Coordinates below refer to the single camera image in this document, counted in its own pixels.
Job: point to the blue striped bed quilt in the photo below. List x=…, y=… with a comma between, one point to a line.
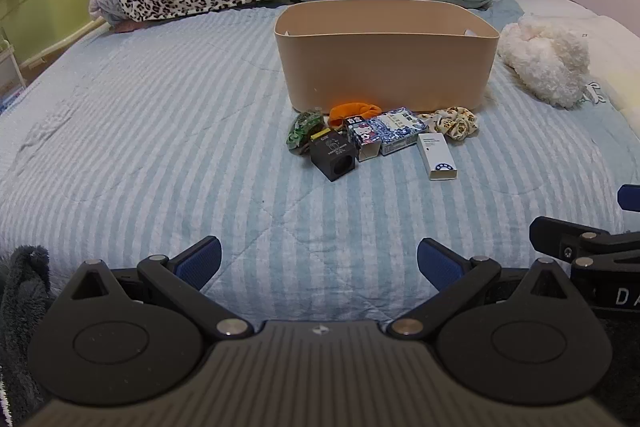
x=150, y=142

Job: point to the cartoon print small box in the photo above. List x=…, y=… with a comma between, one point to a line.
x=364, y=137

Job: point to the white metal rack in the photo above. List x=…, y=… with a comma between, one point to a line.
x=11, y=67

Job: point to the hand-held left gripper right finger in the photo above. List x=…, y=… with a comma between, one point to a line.
x=439, y=264

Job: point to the pink cloth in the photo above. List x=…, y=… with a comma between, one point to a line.
x=107, y=9

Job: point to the cream leopard print scrunchie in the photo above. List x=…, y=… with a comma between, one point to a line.
x=452, y=121

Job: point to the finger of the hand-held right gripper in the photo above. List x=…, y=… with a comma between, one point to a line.
x=565, y=234
x=630, y=197

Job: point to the green patterned scrunchie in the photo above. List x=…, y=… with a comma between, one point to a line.
x=303, y=129

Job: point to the dark fuzzy cloth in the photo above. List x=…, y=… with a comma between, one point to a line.
x=20, y=322

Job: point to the orange scrunchie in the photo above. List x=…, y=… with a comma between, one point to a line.
x=352, y=113

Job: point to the white fluffy plush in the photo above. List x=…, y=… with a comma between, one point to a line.
x=547, y=59

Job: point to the beige plastic storage bin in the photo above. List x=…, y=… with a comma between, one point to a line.
x=385, y=57

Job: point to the black small box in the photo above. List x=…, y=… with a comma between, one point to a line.
x=332, y=154

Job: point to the blue white patterned box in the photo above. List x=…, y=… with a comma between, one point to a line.
x=400, y=132

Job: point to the white slim box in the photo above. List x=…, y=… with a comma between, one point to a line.
x=437, y=156

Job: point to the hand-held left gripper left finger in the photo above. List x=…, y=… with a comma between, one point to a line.
x=200, y=261

